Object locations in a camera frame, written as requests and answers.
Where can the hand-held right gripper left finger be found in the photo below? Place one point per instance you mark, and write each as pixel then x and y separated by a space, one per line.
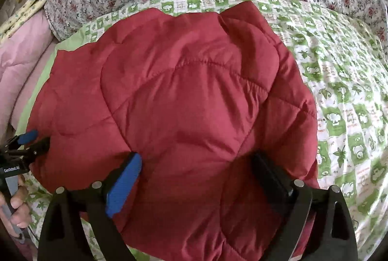
pixel 124 185

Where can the person's left hand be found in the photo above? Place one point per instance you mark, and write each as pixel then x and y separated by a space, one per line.
pixel 19 203

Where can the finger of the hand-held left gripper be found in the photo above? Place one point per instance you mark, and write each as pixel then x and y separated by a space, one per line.
pixel 28 137
pixel 39 147

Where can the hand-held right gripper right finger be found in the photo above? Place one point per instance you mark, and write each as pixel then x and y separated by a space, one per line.
pixel 269 173

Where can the yellow patterned cloth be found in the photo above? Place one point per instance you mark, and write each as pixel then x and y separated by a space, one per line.
pixel 27 6

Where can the pink blanket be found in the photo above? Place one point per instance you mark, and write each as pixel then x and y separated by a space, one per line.
pixel 21 67

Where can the green patterned bedsheet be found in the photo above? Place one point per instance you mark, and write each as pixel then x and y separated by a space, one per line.
pixel 348 82

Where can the red quilted jacket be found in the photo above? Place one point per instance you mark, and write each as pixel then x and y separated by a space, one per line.
pixel 182 97

